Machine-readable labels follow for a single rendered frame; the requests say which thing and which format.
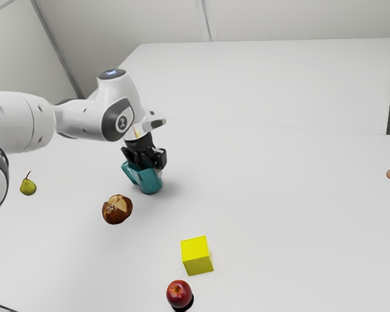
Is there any teal faceted mug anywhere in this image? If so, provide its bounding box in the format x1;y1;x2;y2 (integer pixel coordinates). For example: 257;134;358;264
120;160;164;196

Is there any brown pretzel bun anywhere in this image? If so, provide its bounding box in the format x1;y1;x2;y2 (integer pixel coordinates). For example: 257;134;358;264
101;194;134;225

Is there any yellow cube block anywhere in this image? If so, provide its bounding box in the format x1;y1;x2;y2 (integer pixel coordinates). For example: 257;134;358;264
180;235;215;277

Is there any green pear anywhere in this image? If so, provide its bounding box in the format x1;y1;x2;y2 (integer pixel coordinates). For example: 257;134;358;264
19;170;38;196

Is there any red apple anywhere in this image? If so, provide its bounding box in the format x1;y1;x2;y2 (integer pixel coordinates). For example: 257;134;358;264
166;279;192;308

